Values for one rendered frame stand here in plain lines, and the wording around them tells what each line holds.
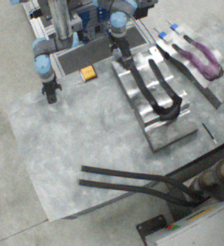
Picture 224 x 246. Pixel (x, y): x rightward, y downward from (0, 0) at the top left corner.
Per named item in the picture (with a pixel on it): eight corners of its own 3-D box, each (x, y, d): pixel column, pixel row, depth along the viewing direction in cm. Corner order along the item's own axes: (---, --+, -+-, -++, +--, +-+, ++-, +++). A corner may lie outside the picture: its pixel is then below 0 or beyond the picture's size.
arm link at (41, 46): (55, 40, 155) (58, 58, 152) (33, 47, 155) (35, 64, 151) (52, 31, 148) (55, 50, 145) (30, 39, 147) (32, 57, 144)
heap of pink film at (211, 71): (175, 53, 180) (177, 46, 172) (194, 38, 183) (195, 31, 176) (208, 85, 174) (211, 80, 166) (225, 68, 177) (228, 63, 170)
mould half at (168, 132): (112, 68, 183) (111, 58, 170) (154, 53, 186) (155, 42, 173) (152, 153, 169) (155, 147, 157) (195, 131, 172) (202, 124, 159)
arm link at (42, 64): (48, 50, 143) (51, 65, 140) (51, 61, 153) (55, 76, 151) (31, 55, 142) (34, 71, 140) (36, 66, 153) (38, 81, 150)
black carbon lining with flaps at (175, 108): (126, 68, 176) (127, 60, 167) (154, 58, 178) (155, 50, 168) (157, 127, 166) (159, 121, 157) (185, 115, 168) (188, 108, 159)
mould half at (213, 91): (155, 47, 188) (157, 38, 177) (183, 27, 192) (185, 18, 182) (216, 109, 176) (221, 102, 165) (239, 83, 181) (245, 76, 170)
